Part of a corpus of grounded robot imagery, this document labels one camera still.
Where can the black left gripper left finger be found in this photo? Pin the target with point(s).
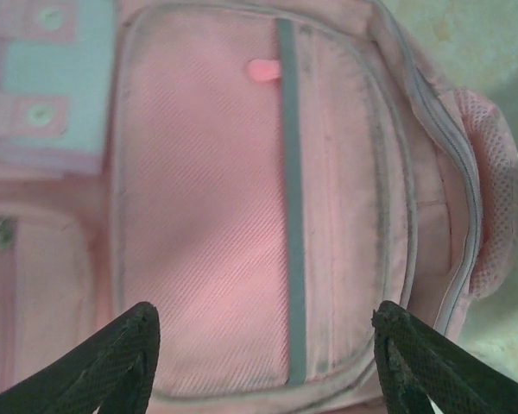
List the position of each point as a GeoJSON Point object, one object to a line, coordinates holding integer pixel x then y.
{"type": "Point", "coordinates": [95, 371]}

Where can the pink student backpack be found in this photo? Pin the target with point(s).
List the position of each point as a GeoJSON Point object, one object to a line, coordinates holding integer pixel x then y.
{"type": "Point", "coordinates": [207, 172]}

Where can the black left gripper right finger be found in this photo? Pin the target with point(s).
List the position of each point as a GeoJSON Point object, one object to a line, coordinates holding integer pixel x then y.
{"type": "Point", "coordinates": [418, 371]}

